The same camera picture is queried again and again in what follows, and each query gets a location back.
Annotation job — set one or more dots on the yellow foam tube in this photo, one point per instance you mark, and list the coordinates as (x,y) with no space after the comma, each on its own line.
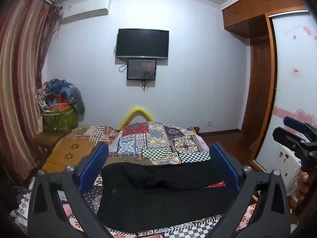
(135,110)

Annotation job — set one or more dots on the orange box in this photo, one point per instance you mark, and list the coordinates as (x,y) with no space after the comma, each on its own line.
(59,107)

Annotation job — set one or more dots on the brown wooden stool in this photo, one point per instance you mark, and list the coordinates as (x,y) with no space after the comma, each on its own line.
(45,138)

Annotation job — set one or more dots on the person's right hand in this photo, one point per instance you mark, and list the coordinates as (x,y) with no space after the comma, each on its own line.
(303,182)

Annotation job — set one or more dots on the wooden wardrobe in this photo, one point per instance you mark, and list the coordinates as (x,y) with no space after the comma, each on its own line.
(260,79)

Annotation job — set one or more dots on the white air conditioner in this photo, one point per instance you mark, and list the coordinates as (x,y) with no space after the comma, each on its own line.
(85,8)

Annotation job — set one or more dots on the black wall television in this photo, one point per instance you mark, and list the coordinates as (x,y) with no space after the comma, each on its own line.
(143,43)

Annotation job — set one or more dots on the striped red curtain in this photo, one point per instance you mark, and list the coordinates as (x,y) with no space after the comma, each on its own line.
(22,79)

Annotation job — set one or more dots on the black pants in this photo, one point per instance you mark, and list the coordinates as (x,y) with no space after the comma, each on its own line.
(161,193)

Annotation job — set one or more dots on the green bag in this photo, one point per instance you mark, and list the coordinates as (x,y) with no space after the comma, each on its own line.
(60,121)

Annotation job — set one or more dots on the white door with heart stickers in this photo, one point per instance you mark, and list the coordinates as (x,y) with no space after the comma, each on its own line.
(292,91)

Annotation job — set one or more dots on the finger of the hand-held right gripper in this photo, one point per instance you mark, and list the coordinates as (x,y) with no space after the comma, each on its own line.
(287,136)
(294,124)

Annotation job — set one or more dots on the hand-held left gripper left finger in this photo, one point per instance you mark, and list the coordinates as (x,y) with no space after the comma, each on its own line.
(95,163)

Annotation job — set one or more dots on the white patterned cloth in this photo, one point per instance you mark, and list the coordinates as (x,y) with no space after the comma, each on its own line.
(22,203)

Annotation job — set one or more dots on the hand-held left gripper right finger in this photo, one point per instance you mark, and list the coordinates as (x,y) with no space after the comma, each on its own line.
(226,163)

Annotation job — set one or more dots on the wooden bed frame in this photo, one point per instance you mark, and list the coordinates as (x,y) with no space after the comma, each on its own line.
(196,130)

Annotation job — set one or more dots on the striped orange cloth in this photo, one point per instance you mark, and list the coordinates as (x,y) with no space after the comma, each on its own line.
(99,132)

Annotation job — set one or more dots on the pile of clothes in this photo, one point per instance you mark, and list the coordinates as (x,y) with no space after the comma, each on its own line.
(63,90)

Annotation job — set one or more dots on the small black wall monitor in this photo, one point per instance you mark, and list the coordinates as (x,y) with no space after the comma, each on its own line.
(141,69)

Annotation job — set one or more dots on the small blue item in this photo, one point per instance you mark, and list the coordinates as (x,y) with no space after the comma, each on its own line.
(190,128)

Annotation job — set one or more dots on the patchwork bedspread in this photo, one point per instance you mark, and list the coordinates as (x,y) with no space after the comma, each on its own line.
(158,141)

